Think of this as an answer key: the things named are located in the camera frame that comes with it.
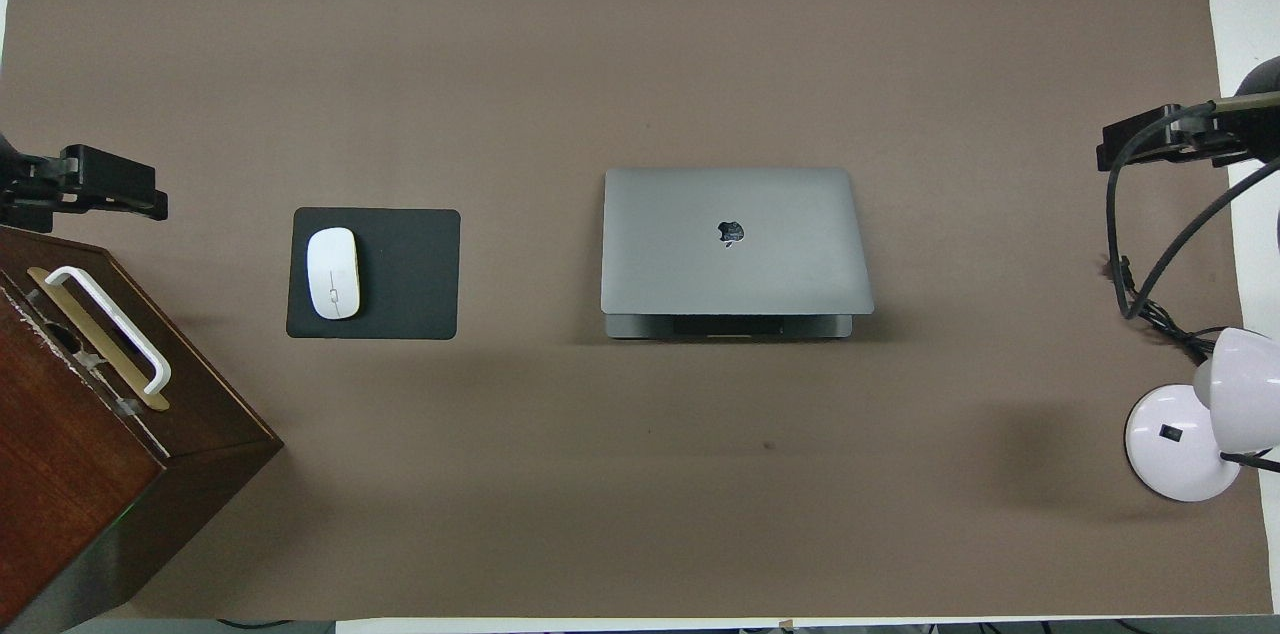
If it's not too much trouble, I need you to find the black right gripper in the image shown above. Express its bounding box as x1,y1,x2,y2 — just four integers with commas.
1097,106,1280,171

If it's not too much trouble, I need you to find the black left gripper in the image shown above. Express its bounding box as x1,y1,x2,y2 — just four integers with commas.
0,139,169,233

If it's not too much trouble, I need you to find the grey Apple laptop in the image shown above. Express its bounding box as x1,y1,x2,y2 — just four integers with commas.
600,167,876,340

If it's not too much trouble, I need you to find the white computer mouse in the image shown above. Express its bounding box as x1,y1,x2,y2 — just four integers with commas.
306,227,361,321

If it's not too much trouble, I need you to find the dark brown wooden box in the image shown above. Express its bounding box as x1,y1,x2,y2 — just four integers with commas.
0,226,285,634

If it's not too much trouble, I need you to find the black mouse pad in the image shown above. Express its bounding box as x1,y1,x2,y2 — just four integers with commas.
286,207,462,341

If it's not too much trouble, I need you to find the white desk lamp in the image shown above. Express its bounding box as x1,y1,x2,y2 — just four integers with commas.
1124,327,1280,503

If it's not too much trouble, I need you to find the brown table mat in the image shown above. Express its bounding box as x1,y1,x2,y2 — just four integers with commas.
0,0,1273,620

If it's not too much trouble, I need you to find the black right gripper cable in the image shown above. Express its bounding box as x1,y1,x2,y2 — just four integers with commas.
1105,92,1280,320

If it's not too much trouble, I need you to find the gold handle plate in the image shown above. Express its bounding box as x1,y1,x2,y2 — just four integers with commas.
27,266,171,412

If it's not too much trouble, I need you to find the white box handle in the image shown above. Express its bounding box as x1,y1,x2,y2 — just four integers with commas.
44,265,173,397

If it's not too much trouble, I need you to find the black lamp power cable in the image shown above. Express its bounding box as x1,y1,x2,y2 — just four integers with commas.
1108,254,1216,365

